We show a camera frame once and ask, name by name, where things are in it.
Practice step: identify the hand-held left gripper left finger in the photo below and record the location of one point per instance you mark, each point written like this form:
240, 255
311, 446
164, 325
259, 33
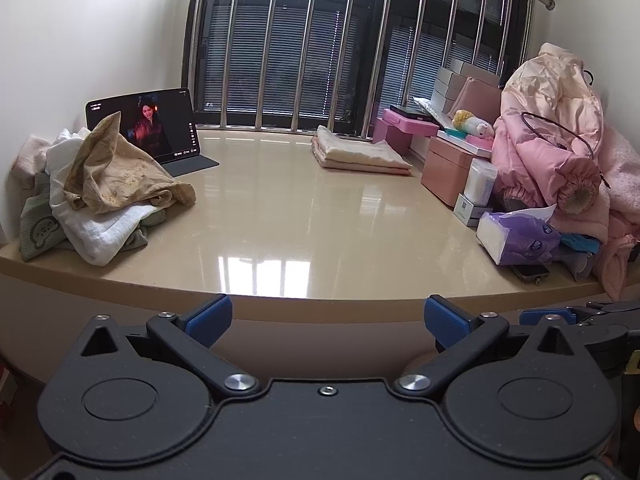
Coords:
211, 316

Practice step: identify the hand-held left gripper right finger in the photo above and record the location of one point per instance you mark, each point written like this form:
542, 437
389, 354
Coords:
442, 317

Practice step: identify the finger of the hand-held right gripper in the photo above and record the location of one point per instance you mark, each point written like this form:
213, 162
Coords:
612, 307
547, 316

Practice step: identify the beige floral cloth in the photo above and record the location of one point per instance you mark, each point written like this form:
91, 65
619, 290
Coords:
117, 170

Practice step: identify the smartphone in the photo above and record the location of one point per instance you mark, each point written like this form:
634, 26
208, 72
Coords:
531, 272

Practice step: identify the grey pouch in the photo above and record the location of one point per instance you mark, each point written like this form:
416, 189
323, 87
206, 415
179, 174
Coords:
575, 262

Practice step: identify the teal packet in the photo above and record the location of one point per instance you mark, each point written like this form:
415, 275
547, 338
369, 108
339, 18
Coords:
580, 242

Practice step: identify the pink fluffy blanket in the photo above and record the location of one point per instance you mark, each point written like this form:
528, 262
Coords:
622, 200

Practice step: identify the small white box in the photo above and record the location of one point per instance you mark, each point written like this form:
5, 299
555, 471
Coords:
470, 212

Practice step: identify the white towel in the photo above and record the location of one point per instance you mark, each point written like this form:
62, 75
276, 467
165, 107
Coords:
97, 235

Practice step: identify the clear cotton pad pack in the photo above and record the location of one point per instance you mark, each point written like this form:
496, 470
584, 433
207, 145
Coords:
480, 182

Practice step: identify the pink storage box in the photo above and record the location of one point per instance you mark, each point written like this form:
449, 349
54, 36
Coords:
445, 175

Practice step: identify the pink puffer jacket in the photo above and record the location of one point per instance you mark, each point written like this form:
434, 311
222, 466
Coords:
540, 170

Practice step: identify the grey tablet keyboard cover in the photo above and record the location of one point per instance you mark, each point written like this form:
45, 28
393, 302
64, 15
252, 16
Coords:
195, 164

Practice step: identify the white teal flat box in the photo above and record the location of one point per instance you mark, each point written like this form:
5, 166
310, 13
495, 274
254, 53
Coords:
467, 142

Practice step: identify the folded cream pink cloth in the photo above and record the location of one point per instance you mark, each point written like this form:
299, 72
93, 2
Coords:
357, 155

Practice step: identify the pink foam block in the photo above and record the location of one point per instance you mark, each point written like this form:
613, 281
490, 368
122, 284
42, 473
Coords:
392, 135

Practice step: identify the green towel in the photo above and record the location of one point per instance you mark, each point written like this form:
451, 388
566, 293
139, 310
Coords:
37, 230

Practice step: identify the flat pink box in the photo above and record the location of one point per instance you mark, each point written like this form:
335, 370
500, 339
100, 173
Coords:
415, 125

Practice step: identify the yellow white plush toy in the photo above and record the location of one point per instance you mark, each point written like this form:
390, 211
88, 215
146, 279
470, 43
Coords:
472, 124

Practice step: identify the black tablet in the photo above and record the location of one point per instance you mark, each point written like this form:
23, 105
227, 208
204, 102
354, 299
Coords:
160, 120

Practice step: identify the flat black box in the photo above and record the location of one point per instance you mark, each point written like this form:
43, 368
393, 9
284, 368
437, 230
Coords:
412, 112

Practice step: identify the silver foil pack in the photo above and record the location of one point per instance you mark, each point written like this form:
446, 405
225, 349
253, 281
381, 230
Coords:
435, 107

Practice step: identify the white cardboard box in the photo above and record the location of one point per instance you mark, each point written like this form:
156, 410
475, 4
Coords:
445, 92
450, 76
482, 72

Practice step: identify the peach satin jacket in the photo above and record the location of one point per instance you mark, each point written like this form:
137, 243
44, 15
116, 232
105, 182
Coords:
545, 90

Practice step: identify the pale pink cloth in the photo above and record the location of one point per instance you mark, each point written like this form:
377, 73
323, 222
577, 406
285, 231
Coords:
27, 160

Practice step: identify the black framed window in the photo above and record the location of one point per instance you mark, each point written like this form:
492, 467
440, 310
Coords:
280, 50

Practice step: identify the metal window guard bars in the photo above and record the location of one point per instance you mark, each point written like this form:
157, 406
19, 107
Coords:
307, 45

